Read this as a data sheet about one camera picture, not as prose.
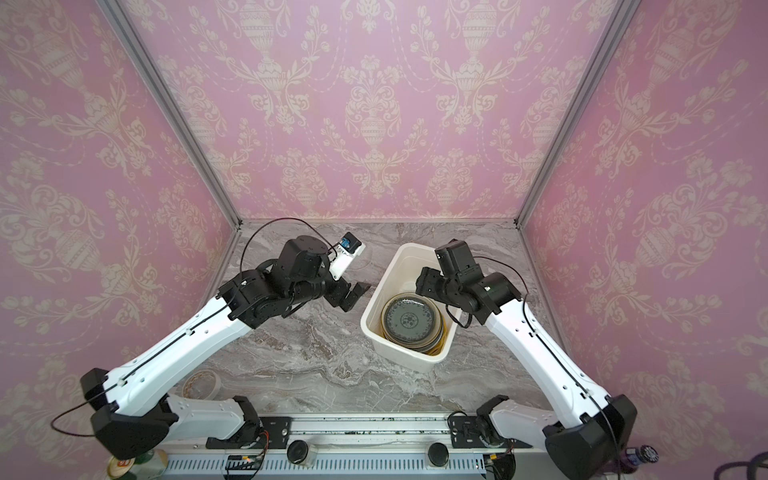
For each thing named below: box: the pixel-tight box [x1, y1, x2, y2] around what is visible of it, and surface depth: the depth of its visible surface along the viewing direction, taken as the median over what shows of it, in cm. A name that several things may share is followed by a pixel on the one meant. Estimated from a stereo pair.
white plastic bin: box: [362, 243, 461, 374], surface depth 87 cm
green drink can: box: [107, 448, 168, 480], surface depth 63 cm
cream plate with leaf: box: [380, 292, 448, 356], surface depth 89 cm
